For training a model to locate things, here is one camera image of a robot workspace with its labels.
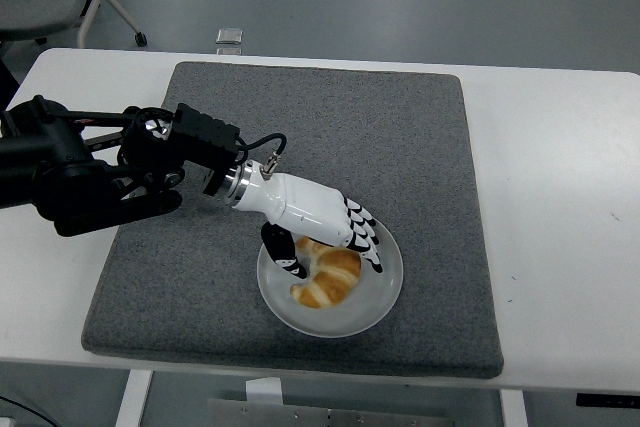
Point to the white-shelled robot hand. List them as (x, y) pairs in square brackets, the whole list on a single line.
[(305, 207)]

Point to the golden croissant bread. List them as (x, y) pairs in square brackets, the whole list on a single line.
[(332, 279)]

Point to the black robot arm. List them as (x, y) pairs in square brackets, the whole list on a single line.
[(55, 172)]

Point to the round grey plate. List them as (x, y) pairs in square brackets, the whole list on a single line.
[(345, 319)]

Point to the grey metal plate with screws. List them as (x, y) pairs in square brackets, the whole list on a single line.
[(330, 414)]

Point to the grey felt mat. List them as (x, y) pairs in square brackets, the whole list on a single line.
[(350, 112)]

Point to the small silver floor box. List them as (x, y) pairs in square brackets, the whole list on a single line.
[(230, 36)]

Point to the white table leg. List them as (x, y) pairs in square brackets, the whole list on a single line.
[(514, 409), (132, 399)]

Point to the black table control panel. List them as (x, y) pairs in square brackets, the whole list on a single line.
[(607, 400)]

